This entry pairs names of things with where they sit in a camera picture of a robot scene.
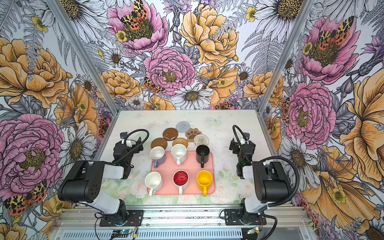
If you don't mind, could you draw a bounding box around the brown paw shaped coaster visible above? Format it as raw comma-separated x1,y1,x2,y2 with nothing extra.
185,128,202,142

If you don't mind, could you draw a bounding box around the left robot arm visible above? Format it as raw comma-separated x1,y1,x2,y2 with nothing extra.
58,138,144,226

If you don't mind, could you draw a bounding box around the green circuit board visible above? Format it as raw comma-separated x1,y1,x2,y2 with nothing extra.
110,229,133,240

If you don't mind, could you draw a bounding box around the beige woven small coaster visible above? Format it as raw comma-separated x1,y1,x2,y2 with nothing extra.
194,134,210,146

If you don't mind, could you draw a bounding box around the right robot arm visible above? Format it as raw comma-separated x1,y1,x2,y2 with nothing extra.
225,139,293,226

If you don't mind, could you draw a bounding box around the aluminium front rail frame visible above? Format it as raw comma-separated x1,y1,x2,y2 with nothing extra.
51,205,317,240

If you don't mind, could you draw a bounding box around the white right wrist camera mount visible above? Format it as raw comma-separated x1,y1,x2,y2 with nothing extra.
241,133,250,145

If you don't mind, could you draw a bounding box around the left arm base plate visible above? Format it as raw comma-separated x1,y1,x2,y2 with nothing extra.
99,210,144,227

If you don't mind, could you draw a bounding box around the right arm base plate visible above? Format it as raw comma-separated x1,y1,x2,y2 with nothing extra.
220,209,267,226

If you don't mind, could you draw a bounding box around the pink silicone tray mat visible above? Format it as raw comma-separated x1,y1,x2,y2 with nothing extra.
151,151,216,196

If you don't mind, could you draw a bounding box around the red inside mug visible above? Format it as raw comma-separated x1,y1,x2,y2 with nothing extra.
173,170,190,195

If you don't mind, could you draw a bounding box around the tan rattan round coaster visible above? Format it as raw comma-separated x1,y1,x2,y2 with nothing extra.
172,138,189,148

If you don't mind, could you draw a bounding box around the scratched dark wooden coaster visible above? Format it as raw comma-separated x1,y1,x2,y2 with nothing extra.
163,128,179,141

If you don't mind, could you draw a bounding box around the black mug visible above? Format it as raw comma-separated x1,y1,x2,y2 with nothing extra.
196,145,210,168

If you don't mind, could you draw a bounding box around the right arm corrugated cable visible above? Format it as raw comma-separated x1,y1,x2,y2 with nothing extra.
232,124,301,240

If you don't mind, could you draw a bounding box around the large plain wooden coaster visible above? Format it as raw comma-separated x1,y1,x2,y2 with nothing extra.
151,138,168,150

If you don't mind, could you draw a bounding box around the yellow mug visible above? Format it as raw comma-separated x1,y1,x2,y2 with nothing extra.
197,170,213,197

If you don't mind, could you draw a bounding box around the white speckled mug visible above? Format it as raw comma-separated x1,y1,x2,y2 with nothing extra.
171,144,187,166

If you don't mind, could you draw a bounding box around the lavender mug white inside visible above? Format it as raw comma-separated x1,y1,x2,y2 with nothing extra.
150,146,166,168

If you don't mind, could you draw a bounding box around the grey woven round coaster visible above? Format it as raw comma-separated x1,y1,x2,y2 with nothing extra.
176,121,191,133

